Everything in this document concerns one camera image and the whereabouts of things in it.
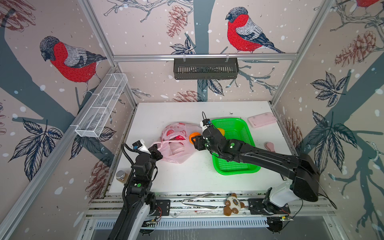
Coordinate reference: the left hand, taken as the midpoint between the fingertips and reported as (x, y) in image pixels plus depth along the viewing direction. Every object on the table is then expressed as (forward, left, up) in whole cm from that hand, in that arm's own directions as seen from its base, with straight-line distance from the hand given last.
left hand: (156, 143), depth 78 cm
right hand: (+1, -20, +2) cm, 20 cm away
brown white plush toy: (-26, -40, -15) cm, 50 cm away
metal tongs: (-27, -28, -20) cm, 43 cm away
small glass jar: (-14, +17, -7) cm, 23 cm away
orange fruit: (+2, -20, +5) cm, 21 cm away
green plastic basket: (+19, -48, -14) cm, 54 cm away
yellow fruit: (+15, -39, -10) cm, 43 cm away
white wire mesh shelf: (+8, +30, +13) cm, 33 cm away
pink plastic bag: (+8, -7, -15) cm, 19 cm away
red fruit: (+9, -11, -8) cm, 16 cm away
